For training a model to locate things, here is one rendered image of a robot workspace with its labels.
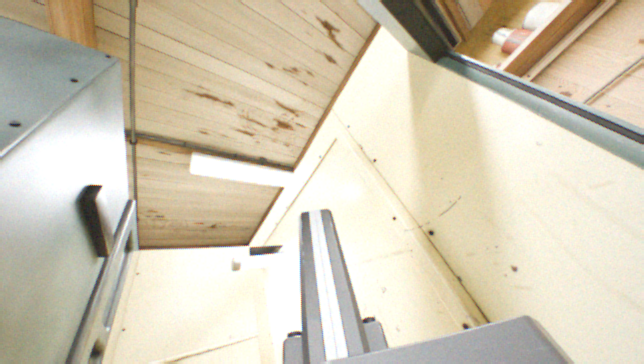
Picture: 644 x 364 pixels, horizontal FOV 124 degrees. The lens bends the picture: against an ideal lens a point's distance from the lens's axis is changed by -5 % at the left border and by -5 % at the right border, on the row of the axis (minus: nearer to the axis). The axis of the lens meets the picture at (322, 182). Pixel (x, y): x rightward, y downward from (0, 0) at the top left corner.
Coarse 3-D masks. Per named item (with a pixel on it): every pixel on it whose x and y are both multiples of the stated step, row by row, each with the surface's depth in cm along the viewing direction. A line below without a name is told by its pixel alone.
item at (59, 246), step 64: (0, 64) 32; (64, 64) 40; (0, 128) 26; (64, 128) 35; (0, 192) 24; (64, 192) 39; (0, 256) 26; (64, 256) 42; (0, 320) 27; (64, 320) 46
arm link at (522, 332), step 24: (456, 336) 4; (480, 336) 4; (504, 336) 4; (528, 336) 4; (336, 360) 4; (360, 360) 4; (384, 360) 4; (408, 360) 4; (432, 360) 4; (456, 360) 4; (480, 360) 4; (504, 360) 4; (528, 360) 4; (552, 360) 3
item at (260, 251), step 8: (256, 248) 87; (264, 248) 89; (272, 248) 91; (280, 248) 94; (256, 256) 84; (264, 256) 85; (272, 256) 87; (280, 256) 89; (232, 264) 78; (240, 264) 77; (248, 264) 79; (256, 264) 82; (264, 264) 84; (272, 264) 86; (280, 264) 89
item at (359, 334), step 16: (320, 224) 9; (320, 240) 8; (336, 240) 8; (336, 256) 7; (336, 272) 7; (336, 288) 6; (352, 288) 6; (336, 304) 6; (352, 304) 6; (336, 320) 5; (352, 320) 5; (368, 320) 6; (336, 336) 5; (352, 336) 5; (368, 336) 6; (384, 336) 6; (336, 352) 5; (352, 352) 5; (368, 352) 5
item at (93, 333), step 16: (128, 208) 86; (128, 224) 84; (128, 240) 95; (112, 256) 72; (128, 256) 99; (112, 272) 71; (96, 288) 63; (112, 288) 86; (96, 304) 61; (112, 304) 83; (96, 320) 60; (112, 320) 81; (80, 336) 54; (96, 336) 62; (80, 352) 53; (96, 352) 71
